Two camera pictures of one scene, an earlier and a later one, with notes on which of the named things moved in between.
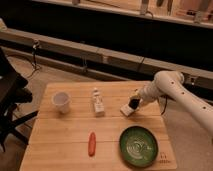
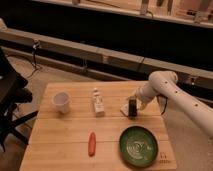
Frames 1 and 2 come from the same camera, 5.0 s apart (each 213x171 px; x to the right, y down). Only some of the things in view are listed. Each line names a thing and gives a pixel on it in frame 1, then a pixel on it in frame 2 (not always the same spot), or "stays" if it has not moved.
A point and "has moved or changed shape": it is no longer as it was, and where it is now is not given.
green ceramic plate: (138, 146) stays
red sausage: (92, 144) stays
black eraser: (134, 101) has moved or changed shape
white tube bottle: (98, 103) stays
